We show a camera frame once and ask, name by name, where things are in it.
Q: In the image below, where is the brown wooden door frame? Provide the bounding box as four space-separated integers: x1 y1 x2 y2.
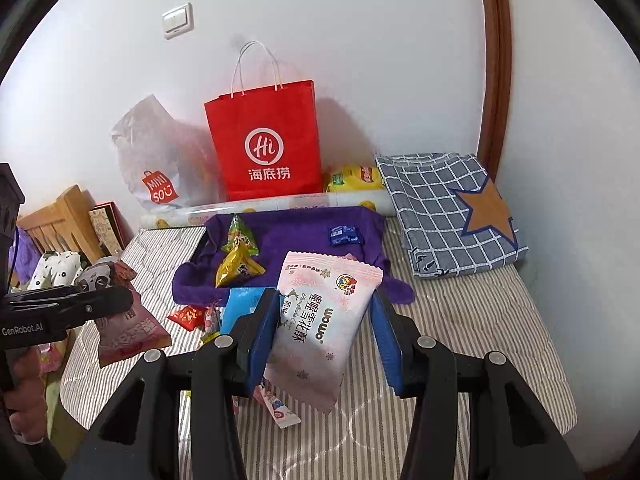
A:
475 0 512 181

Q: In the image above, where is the pink strip snack packet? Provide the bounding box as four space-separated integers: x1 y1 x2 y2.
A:
252 385 302 429

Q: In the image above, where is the translucent white plastic bag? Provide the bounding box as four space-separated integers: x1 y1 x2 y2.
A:
110 94 228 211

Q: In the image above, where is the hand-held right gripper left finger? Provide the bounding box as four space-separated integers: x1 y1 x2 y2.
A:
75 287 282 480

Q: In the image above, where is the green triangular snack packet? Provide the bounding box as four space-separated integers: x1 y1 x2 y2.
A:
221 214 261 256

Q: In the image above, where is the yellow triangular snack packet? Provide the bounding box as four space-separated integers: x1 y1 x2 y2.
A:
215 245 267 288

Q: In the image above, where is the dark blue snack packet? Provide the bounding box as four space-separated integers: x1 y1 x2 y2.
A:
327 223 362 248

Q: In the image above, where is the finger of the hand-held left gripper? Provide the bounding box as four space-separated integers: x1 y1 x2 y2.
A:
52 287 135 332
47 283 103 302

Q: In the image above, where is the rolled patterned plastic sheet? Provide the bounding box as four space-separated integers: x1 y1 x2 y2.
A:
140 189 392 231

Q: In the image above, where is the blue tissue pack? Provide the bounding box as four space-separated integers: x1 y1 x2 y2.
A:
220 287 276 337

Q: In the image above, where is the yellow chips bag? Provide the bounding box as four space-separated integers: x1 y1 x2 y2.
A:
322 165 389 194

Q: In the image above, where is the patterned flat box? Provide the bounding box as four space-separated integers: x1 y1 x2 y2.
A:
89 201 126 258

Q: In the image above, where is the white and pink snack packet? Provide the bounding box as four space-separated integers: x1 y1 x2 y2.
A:
263 251 384 414

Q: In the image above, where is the wooden headboard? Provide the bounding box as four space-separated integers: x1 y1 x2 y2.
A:
17 185 96 281

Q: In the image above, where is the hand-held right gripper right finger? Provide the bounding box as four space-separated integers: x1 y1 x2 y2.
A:
372 291 583 480

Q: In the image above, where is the red snack packet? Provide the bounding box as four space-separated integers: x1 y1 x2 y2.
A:
166 305 206 332

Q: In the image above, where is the grey checked cloth with star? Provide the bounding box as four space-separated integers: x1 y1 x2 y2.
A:
375 152 529 279

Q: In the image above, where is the white flowered cloth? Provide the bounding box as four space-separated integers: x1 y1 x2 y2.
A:
27 252 83 291

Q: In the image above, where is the striped table cover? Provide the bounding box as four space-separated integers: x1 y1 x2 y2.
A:
60 220 578 480

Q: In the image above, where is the pink and yellow snack packet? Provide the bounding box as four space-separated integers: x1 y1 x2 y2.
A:
200 305 224 346

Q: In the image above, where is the red paper bag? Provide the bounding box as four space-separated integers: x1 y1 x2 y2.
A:
204 40 323 202

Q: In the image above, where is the purple towel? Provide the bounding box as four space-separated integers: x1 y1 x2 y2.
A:
171 208 417 307

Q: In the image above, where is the maroon panda snack packet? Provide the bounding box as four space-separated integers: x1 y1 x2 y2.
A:
75 258 172 368

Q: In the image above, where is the white light switch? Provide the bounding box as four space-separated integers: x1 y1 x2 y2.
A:
161 3 193 40

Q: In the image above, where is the person's left hand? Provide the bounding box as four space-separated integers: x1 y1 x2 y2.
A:
7 347 49 444

